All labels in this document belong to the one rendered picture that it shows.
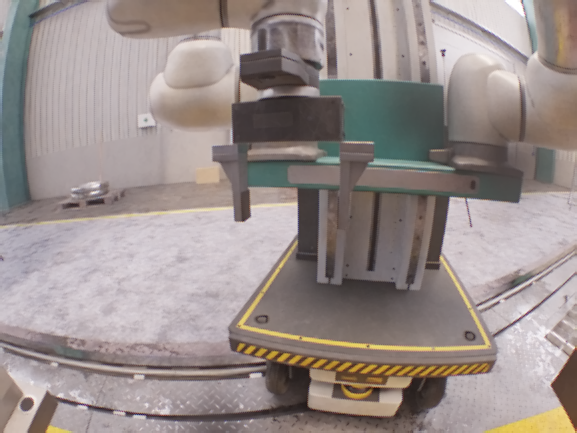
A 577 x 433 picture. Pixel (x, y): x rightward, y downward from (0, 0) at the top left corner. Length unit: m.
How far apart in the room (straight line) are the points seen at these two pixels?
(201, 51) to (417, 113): 0.53
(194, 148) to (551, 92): 6.03
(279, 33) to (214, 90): 0.29
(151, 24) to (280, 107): 0.19
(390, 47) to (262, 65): 0.62
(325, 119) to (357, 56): 0.54
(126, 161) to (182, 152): 1.47
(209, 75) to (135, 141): 6.01
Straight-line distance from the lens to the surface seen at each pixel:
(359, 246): 0.82
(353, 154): 0.29
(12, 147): 8.64
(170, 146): 6.24
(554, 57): 0.57
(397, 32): 0.85
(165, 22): 0.34
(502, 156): 0.61
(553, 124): 0.60
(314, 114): 0.28
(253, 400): 0.90
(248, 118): 0.31
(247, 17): 0.33
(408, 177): 0.53
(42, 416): 0.64
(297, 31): 0.30
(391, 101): 0.69
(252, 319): 0.69
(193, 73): 0.57
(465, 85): 0.61
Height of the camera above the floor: 0.76
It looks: 16 degrees down
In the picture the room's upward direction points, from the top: 1 degrees counter-clockwise
